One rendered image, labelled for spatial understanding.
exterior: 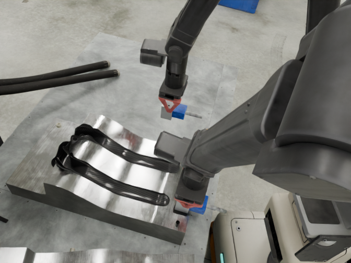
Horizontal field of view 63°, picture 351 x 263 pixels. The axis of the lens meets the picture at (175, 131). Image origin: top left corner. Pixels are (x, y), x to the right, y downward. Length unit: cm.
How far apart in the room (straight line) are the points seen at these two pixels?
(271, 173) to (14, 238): 79
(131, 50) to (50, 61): 142
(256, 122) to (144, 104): 94
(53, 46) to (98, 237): 228
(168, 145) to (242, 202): 137
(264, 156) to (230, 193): 172
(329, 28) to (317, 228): 56
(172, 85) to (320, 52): 69
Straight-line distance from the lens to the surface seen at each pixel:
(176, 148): 57
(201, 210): 76
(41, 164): 92
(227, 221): 150
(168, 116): 93
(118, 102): 114
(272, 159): 18
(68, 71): 120
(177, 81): 83
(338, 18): 18
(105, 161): 83
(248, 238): 150
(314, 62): 17
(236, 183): 196
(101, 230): 86
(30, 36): 310
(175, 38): 71
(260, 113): 21
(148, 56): 80
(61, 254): 77
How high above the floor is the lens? 159
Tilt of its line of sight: 49 degrees down
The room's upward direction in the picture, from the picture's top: 11 degrees clockwise
